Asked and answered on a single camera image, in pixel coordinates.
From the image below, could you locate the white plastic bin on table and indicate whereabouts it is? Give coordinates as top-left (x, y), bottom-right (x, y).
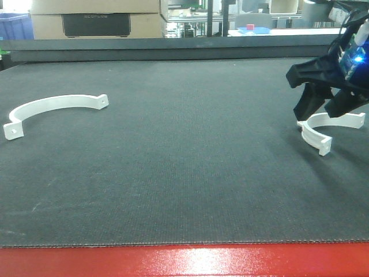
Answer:
top-left (269, 0), bottom-right (299, 14)

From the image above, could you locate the blue tray with red cube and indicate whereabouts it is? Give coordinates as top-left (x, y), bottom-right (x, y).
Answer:
top-left (237, 24), bottom-right (271, 36)

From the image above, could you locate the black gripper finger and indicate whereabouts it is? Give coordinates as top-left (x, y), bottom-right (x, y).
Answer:
top-left (325, 90), bottom-right (368, 118)
top-left (293, 83), bottom-right (332, 121)

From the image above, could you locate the lower cardboard box black label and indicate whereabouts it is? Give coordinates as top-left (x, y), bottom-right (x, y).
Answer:
top-left (31, 13), bottom-right (167, 39)

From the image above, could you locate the blue storage bin background left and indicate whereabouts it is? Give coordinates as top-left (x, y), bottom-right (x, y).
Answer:
top-left (1, 12), bottom-right (34, 40)

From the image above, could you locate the upper cardboard box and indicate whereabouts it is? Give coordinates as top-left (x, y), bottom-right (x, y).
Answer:
top-left (30, 0), bottom-right (168, 20)

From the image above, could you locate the white PVC pipe clamp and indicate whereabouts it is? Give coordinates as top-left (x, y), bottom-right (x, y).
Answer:
top-left (3, 94), bottom-right (109, 140)
top-left (296, 112), bottom-right (366, 157)

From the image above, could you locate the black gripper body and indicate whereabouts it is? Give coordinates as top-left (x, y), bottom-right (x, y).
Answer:
top-left (286, 10), bottom-right (368, 95)

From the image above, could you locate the black raised table edge board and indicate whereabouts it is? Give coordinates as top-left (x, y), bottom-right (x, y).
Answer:
top-left (1, 32), bottom-right (337, 62)

